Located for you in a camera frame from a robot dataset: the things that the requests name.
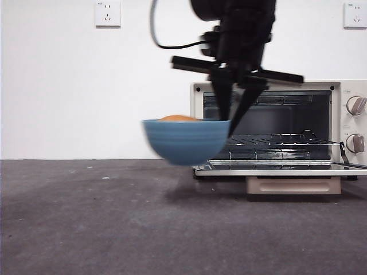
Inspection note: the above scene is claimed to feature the yellow-brown potato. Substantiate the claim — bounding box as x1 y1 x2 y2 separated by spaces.
157 115 198 123

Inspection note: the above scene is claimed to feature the blue ribbed bowl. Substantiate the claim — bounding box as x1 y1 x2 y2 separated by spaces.
142 119 232 166

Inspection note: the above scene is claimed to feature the glass oven door with handle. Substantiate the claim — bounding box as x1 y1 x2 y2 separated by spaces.
194 160 367 195

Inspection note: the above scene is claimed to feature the cream Toshiba toaster oven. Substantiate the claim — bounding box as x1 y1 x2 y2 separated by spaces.
189 80 367 180

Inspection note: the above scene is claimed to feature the cream oven knob, slanted pointer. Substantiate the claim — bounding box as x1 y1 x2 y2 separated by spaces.
346 96 367 116

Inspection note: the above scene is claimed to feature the cream oven knob, upright pointer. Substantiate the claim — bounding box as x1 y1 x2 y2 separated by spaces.
345 133 365 152

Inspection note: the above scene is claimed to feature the wire oven rack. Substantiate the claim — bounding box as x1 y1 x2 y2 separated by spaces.
220 133 342 161

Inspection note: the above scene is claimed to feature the black cable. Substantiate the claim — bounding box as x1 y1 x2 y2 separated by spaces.
149 0 205 49

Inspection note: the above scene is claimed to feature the white wall socket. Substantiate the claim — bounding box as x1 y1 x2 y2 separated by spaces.
343 2 367 29
95 0 122 29

